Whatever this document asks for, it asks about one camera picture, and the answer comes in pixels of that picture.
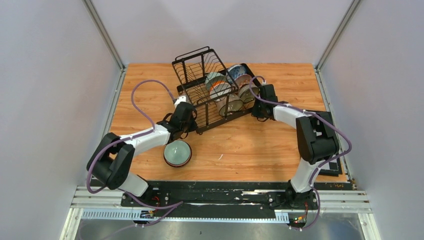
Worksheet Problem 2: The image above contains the beige bowl black rim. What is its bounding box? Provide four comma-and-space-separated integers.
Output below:
216, 94, 244, 117

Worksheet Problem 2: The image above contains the celadon bowl black rim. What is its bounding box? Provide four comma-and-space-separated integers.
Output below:
163, 140, 192, 168

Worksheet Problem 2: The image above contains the black wire dish rack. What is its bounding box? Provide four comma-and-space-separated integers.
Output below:
172, 46, 260, 135

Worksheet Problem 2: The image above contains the blue floral bowl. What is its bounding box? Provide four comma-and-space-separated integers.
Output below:
226, 64, 247, 84

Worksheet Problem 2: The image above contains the celadon bowl brown rim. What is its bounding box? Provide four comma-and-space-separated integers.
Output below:
204, 72, 227, 92

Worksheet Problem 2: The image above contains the red white patterned bowl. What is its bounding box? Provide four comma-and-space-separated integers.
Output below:
235, 74, 252, 88

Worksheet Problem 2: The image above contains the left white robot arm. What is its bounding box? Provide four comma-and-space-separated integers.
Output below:
86, 102, 197, 207

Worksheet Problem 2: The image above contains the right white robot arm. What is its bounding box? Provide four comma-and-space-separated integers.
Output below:
252, 84, 340, 209

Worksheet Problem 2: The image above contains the black white checkerboard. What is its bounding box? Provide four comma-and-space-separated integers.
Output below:
297, 111, 342, 177

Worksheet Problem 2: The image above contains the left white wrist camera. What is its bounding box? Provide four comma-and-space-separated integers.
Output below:
174, 95, 188, 108

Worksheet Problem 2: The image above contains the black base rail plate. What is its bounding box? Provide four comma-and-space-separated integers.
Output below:
120, 181, 318, 219

